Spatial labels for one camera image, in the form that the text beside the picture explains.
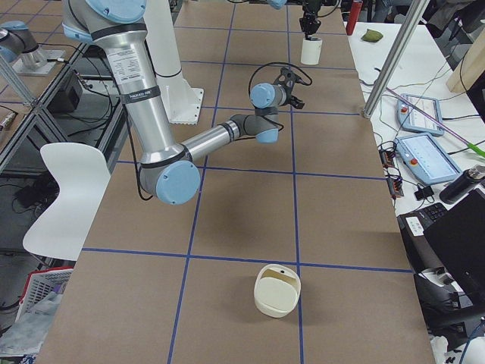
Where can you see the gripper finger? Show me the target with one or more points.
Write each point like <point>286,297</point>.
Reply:
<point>297,103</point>
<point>307,32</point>
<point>314,29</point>

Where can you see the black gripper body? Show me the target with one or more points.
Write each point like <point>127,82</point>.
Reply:
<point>291,94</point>
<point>311,14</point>

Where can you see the white ceramic cup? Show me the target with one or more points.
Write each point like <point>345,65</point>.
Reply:
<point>311,51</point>

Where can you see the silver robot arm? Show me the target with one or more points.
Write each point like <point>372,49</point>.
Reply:
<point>278,4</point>
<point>166,168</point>

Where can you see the red cylinder bottle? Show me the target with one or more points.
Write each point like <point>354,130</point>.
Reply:
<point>353,16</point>

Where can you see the green bean bag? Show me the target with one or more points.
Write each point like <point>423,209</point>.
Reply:
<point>372,36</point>

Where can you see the far teach pendant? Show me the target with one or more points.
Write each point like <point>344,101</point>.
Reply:
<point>414,121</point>

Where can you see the teach pendant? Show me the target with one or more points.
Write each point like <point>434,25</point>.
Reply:
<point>414,121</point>
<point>426,159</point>

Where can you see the near teach pendant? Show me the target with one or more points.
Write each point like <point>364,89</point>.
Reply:
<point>426,159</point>

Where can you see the black keyboard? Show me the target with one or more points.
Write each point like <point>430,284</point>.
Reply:
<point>431,213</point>

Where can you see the black water bottle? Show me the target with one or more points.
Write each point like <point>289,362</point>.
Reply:
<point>462,184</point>

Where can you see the cream plastic basket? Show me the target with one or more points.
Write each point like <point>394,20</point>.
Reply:
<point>277,290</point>

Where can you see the grabber reach tool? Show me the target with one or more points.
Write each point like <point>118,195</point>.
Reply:
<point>414,107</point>

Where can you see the black monitor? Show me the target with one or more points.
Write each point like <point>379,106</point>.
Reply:
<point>457,238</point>

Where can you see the white plastic chair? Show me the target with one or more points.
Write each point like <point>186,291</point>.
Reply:
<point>82,176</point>

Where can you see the white laundry basket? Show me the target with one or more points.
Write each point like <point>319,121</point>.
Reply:
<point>40,284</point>

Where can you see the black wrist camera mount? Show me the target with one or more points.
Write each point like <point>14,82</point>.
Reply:
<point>286,78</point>

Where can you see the aluminium frame post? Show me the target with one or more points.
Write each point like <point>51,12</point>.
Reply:
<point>399,45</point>

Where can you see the white camera pedestal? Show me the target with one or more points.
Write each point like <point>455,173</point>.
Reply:
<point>181,101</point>

